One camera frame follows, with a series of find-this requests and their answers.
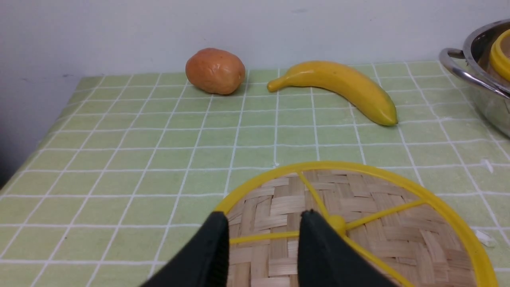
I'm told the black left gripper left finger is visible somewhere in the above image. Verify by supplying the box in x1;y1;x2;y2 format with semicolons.
142;211;230;287

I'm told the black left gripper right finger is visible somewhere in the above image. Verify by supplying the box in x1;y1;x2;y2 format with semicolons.
298;210;396;287

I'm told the yellow woven bamboo steamer lid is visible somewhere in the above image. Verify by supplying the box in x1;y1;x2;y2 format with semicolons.
216;161;498;287

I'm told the yellow rimmed bamboo steamer basket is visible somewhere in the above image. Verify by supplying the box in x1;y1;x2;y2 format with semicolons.
489;29;510;82

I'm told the stainless steel pot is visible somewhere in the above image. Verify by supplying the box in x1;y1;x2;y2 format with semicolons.
439;19;510;137

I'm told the green checkered tablecloth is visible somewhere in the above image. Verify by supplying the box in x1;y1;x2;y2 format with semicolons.
0;61;509;287

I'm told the yellow banana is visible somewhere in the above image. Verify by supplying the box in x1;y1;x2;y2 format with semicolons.
267;61;398;126

